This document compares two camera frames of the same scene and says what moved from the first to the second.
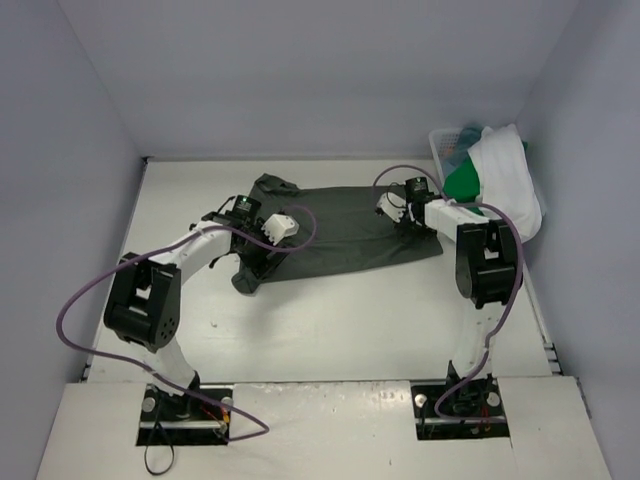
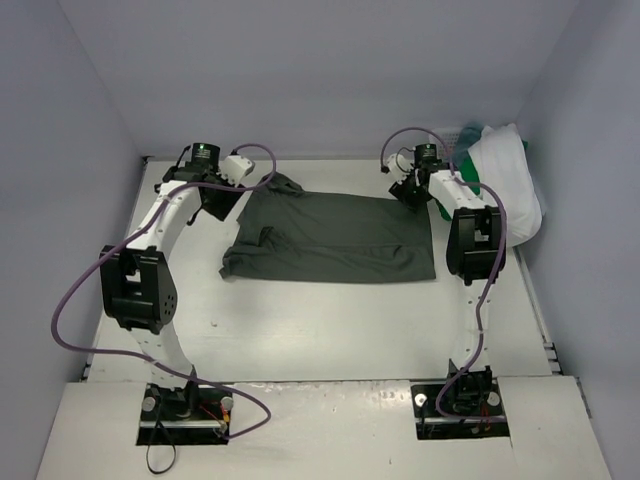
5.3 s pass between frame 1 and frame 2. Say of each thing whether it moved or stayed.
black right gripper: moved
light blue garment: stayed
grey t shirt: moved
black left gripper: moved
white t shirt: stayed
